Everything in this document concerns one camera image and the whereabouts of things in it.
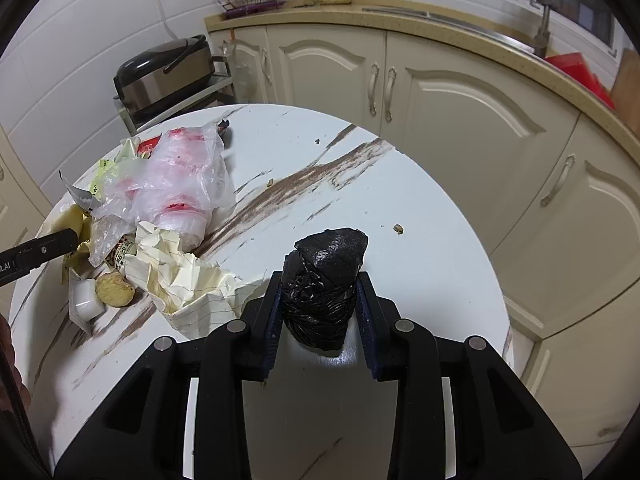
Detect round marble-pattern table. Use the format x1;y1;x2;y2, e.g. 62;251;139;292
7;102;516;480

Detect red snack wrapper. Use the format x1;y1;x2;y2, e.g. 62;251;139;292
135;135;163;158

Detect black garbage bag roll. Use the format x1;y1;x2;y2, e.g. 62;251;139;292
282;227;370;353

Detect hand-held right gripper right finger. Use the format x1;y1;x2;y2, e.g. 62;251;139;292
356;270;583;480

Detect wooden cutting board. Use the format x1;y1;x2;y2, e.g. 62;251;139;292
611;47;640;121

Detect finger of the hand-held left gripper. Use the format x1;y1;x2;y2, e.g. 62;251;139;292
0;227;81;288

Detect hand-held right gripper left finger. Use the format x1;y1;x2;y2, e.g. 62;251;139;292
52;270;286;480

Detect pale yellow wrapper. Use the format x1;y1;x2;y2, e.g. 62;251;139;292
95;137;151;196

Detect cream side cabinet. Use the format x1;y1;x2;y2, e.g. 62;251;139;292
0;125;53;311

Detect white power cable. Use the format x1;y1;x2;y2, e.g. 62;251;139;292
156;0;173;41

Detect clear plastic bag red print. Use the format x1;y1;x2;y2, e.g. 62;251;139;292
90;122;237;268

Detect black silver rice cooker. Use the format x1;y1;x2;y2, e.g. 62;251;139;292
112;35;218;116

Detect steel faucet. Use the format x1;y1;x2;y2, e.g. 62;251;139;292
505;0;553;58

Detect small white plastic cup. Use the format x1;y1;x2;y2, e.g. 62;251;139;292
70;277;105;321

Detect person's left forearm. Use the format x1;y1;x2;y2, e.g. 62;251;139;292
0;312;33;461

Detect steel sink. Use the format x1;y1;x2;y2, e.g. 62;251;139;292
361;6;538;56

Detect silver foil wrapper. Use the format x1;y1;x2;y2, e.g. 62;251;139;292
59;170;101;211

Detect beige stone countertop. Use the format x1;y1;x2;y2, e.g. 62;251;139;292
204;0;640;156

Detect red plastic basin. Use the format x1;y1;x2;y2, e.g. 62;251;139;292
545;51;616;110

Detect green label wrapper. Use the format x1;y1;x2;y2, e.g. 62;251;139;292
112;240;138;271

